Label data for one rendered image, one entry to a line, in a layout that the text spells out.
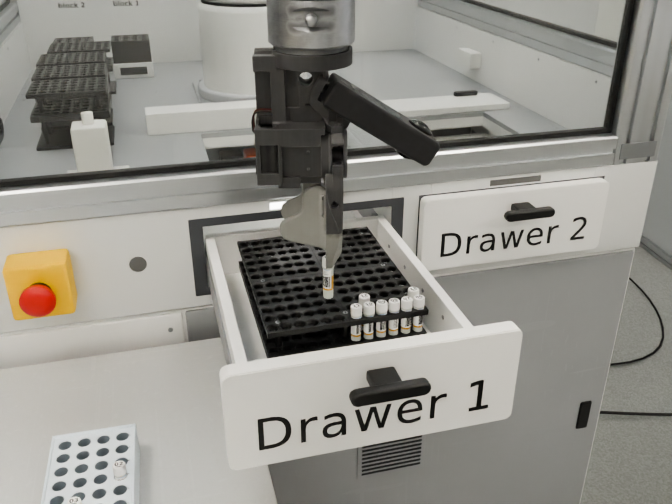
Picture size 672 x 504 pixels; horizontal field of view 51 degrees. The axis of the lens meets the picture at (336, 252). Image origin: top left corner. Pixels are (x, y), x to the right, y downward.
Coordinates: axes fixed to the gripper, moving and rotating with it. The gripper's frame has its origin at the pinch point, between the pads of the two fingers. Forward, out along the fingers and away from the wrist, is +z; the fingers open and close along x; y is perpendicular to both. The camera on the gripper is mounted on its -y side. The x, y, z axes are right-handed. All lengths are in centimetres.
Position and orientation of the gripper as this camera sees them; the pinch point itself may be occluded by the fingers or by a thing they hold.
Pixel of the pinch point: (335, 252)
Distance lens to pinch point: 69.9
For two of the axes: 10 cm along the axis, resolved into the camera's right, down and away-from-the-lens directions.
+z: 0.0, 8.9, 4.6
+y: -10.0, 0.2, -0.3
